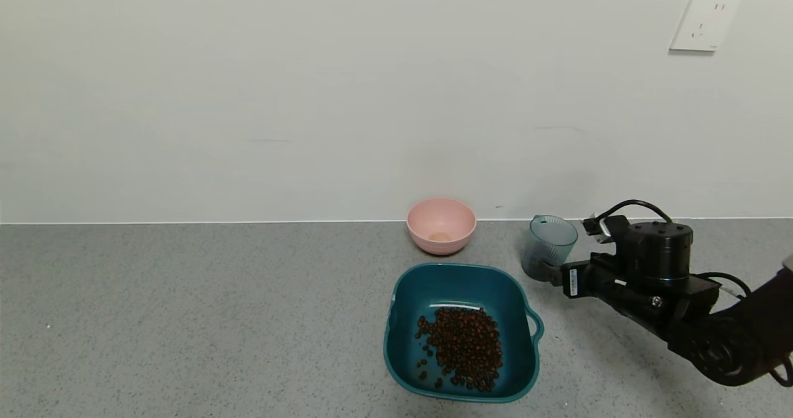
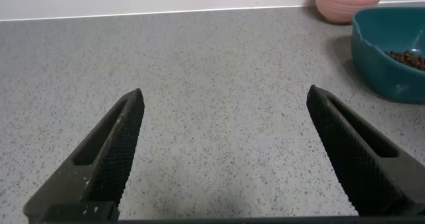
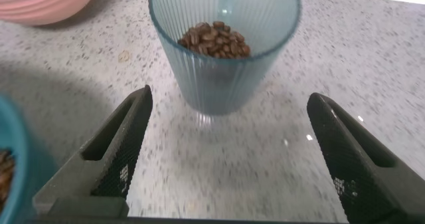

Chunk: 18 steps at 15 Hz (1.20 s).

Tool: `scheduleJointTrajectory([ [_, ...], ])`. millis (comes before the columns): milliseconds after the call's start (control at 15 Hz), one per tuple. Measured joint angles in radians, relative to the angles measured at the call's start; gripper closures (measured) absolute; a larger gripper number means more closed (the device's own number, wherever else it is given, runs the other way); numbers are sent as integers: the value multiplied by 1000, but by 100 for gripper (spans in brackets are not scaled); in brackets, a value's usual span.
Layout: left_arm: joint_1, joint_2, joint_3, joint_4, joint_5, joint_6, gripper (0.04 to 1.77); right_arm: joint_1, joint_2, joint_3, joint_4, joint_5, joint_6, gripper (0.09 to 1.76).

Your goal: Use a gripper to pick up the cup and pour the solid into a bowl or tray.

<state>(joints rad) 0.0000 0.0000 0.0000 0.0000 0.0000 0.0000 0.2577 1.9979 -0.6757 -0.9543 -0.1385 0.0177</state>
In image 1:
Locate transparent blue measuring cup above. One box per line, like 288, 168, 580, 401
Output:
522, 215, 579, 281

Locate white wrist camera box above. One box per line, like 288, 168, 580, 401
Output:
582, 216, 629, 245

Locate teal square plastic basin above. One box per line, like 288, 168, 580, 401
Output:
383, 263, 545, 404

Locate black cable with white label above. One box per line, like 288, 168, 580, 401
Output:
694, 272, 753, 299

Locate black camera cable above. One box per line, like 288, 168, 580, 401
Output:
594, 199, 673, 224

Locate brown beans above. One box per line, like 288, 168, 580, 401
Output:
414, 307, 504, 393

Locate pink ribbed bowl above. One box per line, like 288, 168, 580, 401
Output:
406, 198, 477, 256

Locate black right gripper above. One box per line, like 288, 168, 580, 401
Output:
540, 252, 630, 299

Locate white wall socket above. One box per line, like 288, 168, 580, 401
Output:
669, 0, 743, 53

